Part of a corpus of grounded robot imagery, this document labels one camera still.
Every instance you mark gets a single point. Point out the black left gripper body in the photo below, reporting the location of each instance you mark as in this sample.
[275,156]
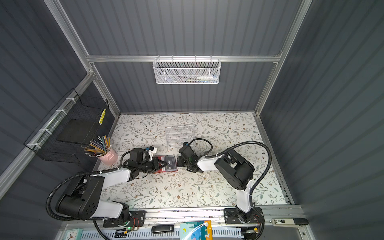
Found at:
[154,165]

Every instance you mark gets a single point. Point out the clear acrylic organizer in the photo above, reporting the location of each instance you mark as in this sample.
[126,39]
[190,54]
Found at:
[177,135]

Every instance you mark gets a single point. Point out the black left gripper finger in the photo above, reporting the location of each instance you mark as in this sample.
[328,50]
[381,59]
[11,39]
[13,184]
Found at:
[160,169]
[158,162]

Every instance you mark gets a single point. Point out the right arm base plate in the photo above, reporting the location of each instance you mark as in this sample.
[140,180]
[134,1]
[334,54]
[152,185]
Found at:
[236,216]

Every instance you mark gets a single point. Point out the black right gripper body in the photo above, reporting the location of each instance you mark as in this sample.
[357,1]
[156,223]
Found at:
[182,161]

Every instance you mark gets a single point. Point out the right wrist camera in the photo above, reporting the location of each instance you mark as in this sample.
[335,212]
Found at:
[186,150]

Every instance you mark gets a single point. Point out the white mesh wall basket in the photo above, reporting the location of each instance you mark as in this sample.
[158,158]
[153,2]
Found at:
[166,70]

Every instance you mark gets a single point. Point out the bundle of coloured pencils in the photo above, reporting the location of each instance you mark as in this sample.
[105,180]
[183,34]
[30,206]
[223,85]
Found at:
[98,147]

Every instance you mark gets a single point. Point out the white marker in basket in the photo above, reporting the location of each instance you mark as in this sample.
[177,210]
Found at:
[200,79]

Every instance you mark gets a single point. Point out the pink pencil cup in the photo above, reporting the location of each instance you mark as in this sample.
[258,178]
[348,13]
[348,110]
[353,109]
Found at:
[110,158]

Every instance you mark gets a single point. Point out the red leather card holder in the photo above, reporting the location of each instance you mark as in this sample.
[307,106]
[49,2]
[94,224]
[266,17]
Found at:
[171,163]

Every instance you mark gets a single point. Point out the yellow marker in basket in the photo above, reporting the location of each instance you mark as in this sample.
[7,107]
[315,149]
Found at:
[101,119]

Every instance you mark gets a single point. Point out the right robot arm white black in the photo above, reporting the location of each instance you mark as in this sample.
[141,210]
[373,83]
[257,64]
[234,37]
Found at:
[236,170]

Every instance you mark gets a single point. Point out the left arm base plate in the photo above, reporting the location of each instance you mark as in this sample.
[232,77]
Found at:
[126,219]

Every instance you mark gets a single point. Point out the colourful picture book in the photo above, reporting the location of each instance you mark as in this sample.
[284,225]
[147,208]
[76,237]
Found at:
[199,230]

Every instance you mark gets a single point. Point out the black wire wall basket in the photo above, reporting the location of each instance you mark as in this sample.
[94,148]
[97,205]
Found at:
[71,128]

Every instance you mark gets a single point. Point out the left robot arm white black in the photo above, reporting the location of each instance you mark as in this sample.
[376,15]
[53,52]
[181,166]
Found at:
[79,197]

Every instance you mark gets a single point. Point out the small black device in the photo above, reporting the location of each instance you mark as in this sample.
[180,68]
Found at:
[159,229]

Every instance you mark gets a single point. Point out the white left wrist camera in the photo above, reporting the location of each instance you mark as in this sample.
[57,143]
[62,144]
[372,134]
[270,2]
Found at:
[151,151]

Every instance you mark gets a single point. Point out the teal alarm clock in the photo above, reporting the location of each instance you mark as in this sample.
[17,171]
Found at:
[73,234]

